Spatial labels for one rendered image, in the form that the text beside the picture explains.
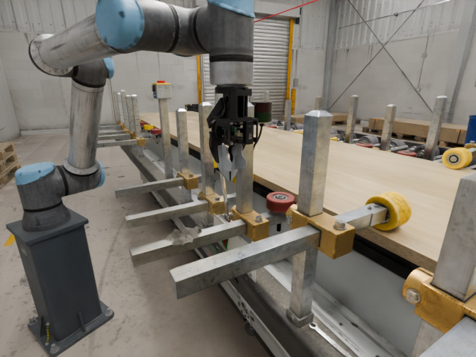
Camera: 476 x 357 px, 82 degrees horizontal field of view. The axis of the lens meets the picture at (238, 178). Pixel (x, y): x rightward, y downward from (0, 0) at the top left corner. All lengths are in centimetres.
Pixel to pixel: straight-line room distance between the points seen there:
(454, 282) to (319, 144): 27
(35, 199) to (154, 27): 105
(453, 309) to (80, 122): 123
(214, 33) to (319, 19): 1073
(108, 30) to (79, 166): 92
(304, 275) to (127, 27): 57
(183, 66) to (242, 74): 833
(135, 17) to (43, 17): 831
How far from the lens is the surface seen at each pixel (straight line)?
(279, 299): 75
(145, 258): 66
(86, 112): 124
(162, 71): 876
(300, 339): 68
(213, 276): 42
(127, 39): 58
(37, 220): 150
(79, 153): 138
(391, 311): 81
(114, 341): 170
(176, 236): 68
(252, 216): 75
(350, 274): 84
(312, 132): 50
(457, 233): 40
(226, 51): 56
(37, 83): 880
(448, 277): 43
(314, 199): 53
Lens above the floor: 121
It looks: 19 degrees down
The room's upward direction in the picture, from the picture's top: straight up
